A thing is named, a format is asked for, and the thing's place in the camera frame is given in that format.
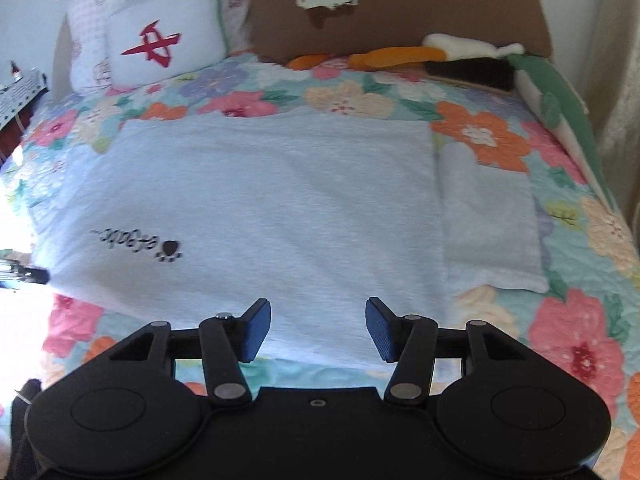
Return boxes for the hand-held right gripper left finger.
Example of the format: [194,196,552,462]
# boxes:
[107,298,272,407]

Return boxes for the white and orange plush goose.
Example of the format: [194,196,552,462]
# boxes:
[287,33,526,72]

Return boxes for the white pillow with red character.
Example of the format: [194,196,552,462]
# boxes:
[103,0,231,86]

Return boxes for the beige curtain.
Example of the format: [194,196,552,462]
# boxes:
[592,45,640,253]

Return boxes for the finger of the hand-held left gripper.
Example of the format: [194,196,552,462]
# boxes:
[0,249,50,289]

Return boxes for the light grey sweatshirt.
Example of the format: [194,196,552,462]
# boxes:
[30,107,551,376]

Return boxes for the floral quilted blanket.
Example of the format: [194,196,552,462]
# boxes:
[0,52,640,480]

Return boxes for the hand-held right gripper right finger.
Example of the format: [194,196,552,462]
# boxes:
[366,297,532,407]

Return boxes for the green and white plush toy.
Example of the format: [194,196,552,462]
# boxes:
[507,52,618,211]

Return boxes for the brown pillow with cloud embroidery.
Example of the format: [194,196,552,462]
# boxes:
[240,0,556,63]

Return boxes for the pink checked pillow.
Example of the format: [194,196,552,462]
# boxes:
[67,0,251,93]

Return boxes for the nightstand with patterned cloth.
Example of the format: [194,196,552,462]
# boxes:
[0,67,51,133]

